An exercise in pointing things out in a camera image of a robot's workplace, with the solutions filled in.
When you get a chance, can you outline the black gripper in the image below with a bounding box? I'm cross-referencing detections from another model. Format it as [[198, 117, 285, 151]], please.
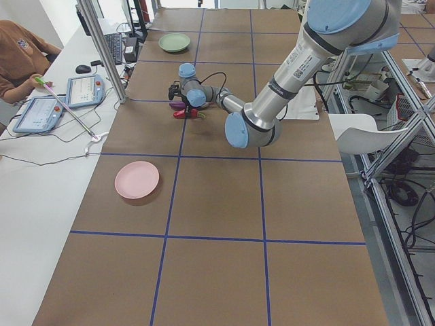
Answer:
[[181, 97, 189, 110]]

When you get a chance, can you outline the red chili pepper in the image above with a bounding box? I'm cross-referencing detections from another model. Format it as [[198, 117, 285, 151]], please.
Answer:
[[173, 109, 206, 119]]

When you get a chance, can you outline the purple eggplant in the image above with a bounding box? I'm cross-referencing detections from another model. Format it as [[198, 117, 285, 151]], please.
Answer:
[[169, 101, 186, 111]]

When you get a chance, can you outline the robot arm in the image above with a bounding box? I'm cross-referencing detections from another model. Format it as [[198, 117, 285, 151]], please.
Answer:
[[169, 1, 402, 148]]

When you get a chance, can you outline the light green plate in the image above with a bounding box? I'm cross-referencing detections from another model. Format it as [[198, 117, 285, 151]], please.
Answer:
[[158, 33, 190, 53]]

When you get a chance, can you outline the black power adapter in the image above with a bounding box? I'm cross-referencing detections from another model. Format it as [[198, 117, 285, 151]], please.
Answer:
[[123, 37, 139, 63]]

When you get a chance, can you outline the pink plate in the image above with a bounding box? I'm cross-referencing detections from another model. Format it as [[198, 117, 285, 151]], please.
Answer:
[[114, 161, 160, 200]]

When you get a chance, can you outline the black keyboard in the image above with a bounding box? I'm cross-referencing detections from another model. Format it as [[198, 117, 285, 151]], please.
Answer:
[[104, 33, 123, 65]]

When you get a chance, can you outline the far teach pendant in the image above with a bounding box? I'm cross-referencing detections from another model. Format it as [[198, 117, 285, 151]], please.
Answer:
[[65, 75, 105, 108]]

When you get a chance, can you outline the teach pendant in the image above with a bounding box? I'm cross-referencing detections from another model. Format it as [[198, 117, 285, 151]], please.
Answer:
[[65, 75, 105, 108], [13, 96, 63, 133]]

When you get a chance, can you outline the black computer mouse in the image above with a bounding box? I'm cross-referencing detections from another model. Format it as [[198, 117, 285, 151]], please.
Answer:
[[75, 65, 92, 74]]

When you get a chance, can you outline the brown paper table cover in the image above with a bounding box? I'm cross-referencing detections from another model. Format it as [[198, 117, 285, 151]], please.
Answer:
[[34, 9, 388, 325]]

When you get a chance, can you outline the near teach pendant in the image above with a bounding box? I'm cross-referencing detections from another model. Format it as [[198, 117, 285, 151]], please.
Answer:
[[13, 96, 63, 133]]

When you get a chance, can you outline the green pink stick tool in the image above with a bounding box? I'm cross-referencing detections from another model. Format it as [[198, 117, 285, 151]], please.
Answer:
[[35, 76, 103, 142]]

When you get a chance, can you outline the white chair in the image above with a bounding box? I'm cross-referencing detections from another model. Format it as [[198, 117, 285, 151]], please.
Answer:
[[328, 113, 408, 154]]

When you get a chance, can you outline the seated person in brown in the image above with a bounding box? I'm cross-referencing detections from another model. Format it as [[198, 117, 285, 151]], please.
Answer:
[[1, 20, 61, 104]]

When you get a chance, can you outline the white plastic basket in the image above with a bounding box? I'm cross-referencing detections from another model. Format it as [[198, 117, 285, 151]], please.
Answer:
[[386, 94, 424, 131]]

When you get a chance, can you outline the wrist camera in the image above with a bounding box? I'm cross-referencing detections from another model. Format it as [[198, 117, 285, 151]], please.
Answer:
[[168, 81, 181, 101]]

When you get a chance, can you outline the aluminium frame post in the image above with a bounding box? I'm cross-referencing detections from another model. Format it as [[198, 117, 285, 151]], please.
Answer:
[[77, 0, 126, 104]]

